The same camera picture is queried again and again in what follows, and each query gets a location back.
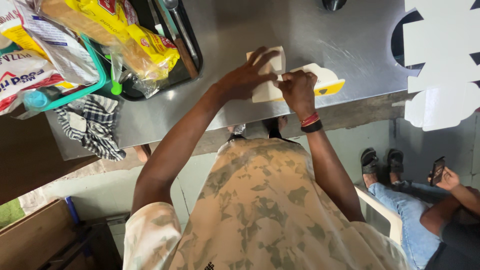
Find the stack of white cardboard cutouts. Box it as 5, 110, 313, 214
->
402, 0, 480, 132

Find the person's camouflage shirt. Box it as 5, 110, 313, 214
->
122, 137, 410, 270

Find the yellow bread loaf packet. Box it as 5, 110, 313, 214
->
37, 0, 181, 82

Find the black wristband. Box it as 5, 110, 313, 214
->
301, 119, 323, 134

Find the person's right foot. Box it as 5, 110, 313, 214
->
262, 115, 289, 140

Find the steel spoon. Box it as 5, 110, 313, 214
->
163, 0, 198, 58

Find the blue capped bottle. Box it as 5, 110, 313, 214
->
23, 89, 50, 110

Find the white and red pizza base packet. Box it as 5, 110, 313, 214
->
0, 49, 65, 115

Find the yellow and white food packet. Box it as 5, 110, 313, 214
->
0, 0, 50, 61

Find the blue pole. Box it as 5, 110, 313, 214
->
64, 196, 81, 226

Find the black phone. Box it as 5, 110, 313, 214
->
429, 156, 446, 187

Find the black plastic tray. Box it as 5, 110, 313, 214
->
119, 0, 204, 102

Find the white plastic chair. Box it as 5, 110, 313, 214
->
354, 185, 404, 245

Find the brown wooden board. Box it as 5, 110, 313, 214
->
0, 111, 100, 206

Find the wooden handled knife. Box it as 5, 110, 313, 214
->
147, 0, 199, 80

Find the white and yellow carton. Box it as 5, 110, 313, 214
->
246, 46, 346, 104

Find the green handled utensil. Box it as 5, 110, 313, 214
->
104, 54, 123, 96

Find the black sandal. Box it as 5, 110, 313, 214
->
360, 148, 379, 175
387, 148, 405, 174

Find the red thread bracelet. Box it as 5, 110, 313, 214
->
299, 112, 320, 128

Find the wooden crate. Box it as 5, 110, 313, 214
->
0, 199, 124, 270

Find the person's right hand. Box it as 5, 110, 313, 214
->
274, 70, 319, 121

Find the black round knob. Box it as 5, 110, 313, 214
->
322, 0, 348, 11

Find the person's left hand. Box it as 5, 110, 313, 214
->
214, 46, 282, 103

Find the teal plastic basket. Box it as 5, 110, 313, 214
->
35, 33, 108, 112

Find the clear white printed packet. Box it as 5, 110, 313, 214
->
14, 0, 100, 86

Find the black and white checked cloth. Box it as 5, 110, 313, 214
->
53, 94, 127, 162

